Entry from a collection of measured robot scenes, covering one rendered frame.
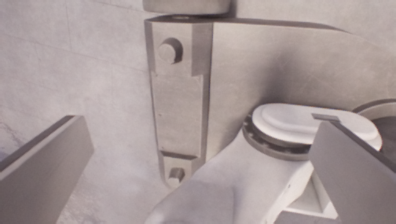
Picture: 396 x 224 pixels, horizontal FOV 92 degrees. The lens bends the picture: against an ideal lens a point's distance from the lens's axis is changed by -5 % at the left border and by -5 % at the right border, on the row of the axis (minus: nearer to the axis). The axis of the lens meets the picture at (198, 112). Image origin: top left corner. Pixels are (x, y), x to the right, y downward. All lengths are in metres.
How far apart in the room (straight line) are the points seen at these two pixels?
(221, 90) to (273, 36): 0.16
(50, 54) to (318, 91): 0.89
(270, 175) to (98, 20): 0.67
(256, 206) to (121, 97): 0.65
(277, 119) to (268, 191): 0.12
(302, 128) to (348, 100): 0.20
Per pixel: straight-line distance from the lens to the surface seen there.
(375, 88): 0.54
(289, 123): 0.35
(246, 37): 0.45
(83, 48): 0.83
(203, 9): 0.44
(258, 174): 0.32
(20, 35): 1.02
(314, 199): 0.50
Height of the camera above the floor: 0.61
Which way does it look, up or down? 58 degrees down
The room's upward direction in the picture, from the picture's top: 157 degrees counter-clockwise
